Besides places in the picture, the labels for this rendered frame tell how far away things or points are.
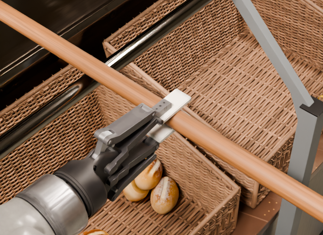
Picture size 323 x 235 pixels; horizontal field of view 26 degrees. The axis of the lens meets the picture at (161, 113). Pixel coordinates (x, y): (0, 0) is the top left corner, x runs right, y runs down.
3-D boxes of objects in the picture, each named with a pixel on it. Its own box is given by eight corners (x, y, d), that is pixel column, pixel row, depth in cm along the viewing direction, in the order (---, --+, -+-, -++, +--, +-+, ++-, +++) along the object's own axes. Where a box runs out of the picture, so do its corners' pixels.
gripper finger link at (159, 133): (160, 140, 101) (160, 143, 102) (191, 115, 105) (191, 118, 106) (144, 130, 103) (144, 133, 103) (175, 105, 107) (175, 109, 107)
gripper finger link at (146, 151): (110, 180, 95) (109, 188, 96) (163, 144, 102) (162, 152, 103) (90, 166, 96) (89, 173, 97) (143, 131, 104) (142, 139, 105)
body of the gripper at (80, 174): (45, 162, 91) (95, 124, 96) (52, 202, 97) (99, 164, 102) (85, 192, 87) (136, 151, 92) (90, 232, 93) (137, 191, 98)
